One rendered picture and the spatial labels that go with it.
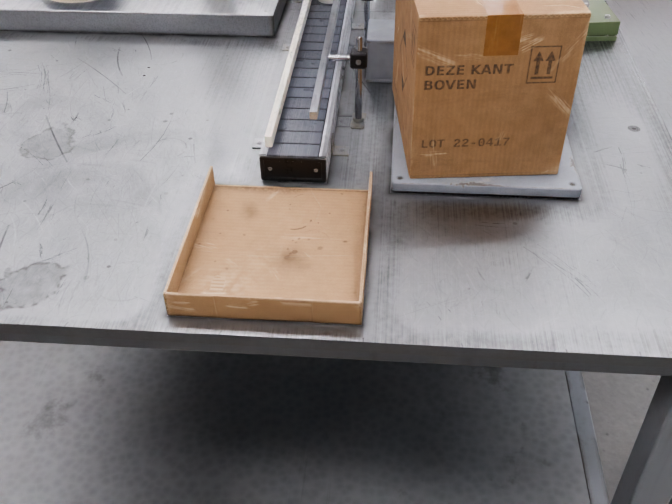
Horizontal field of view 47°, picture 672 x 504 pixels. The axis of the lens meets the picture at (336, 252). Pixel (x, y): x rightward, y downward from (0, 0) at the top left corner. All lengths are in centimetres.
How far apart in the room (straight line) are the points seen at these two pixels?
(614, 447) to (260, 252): 116
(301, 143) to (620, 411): 117
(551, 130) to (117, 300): 69
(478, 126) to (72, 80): 85
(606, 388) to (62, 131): 145
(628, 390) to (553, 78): 114
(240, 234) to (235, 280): 10
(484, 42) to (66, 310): 69
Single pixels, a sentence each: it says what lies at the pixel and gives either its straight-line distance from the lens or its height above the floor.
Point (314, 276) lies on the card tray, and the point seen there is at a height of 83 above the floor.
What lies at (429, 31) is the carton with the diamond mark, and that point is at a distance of 111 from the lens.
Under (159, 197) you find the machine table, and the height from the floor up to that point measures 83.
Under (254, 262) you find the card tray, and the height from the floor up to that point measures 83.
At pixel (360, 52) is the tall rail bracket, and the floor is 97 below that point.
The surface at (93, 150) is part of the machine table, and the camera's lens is 141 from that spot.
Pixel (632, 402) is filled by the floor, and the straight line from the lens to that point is 212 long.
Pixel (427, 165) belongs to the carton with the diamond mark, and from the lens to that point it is 122.
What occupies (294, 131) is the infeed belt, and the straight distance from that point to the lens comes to 130.
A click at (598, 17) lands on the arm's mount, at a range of 181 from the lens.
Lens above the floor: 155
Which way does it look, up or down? 40 degrees down
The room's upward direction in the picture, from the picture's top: 1 degrees counter-clockwise
